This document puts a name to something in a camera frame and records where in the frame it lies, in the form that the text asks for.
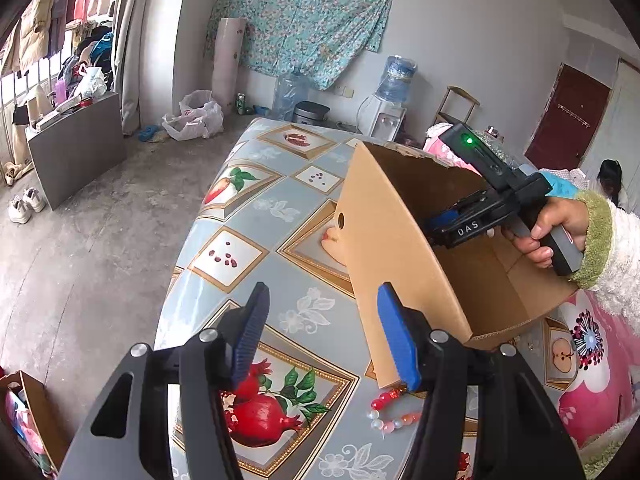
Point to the grey board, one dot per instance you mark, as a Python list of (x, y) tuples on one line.
[(75, 155)]

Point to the row of hanging clothes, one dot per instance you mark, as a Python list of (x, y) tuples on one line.
[(45, 15)]

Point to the pink rolled mat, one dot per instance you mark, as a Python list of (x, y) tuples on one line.
[(227, 65)]

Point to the person's right forearm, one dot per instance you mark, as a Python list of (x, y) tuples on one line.
[(620, 250)]

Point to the white plastic bag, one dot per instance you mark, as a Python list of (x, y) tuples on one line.
[(192, 120)]

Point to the pile of clothes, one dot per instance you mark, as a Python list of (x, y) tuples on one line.
[(92, 55)]

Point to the white shoe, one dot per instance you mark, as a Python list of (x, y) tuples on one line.
[(35, 200), (19, 210)]

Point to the door hook rack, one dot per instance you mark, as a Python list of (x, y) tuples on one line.
[(572, 110)]

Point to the white wardrobe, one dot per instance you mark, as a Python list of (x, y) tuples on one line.
[(622, 110)]

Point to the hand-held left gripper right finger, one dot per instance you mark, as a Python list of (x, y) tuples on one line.
[(397, 335)]

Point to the grey rice cooker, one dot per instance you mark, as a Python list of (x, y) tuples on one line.
[(310, 112)]

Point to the grey curtain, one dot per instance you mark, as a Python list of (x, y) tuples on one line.
[(135, 35)]

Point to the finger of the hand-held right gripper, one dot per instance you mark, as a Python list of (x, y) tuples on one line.
[(442, 219)]

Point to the teal floral wall cloth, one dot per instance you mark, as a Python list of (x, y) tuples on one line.
[(300, 15)]

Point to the pink floral blanket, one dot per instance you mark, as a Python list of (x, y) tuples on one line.
[(595, 390)]

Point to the blue dispenser water bottle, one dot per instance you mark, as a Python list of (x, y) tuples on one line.
[(395, 77)]

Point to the light blue quilt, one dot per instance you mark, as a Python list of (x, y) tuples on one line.
[(562, 182)]

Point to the dark red door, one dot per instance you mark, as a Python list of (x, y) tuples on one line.
[(565, 140)]

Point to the fruit print tablecloth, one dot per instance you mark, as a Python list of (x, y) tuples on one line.
[(280, 220)]

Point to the person's right hand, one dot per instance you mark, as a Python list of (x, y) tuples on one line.
[(570, 212)]

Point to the small cardboard box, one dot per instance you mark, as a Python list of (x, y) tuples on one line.
[(45, 410)]

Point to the grey knitted throw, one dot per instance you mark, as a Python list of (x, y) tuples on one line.
[(500, 147)]

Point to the empty clear water jug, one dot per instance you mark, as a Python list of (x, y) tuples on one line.
[(290, 92)]

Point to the wooden chair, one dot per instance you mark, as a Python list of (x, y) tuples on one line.
[(457, 95)]

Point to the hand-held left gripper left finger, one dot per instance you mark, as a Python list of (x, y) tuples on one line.
[(247, 335)]

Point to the blue slippers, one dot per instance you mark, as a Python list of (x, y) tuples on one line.
[(148, 134)]

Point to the green bottles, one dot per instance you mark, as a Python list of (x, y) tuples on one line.
[(243, 105)]

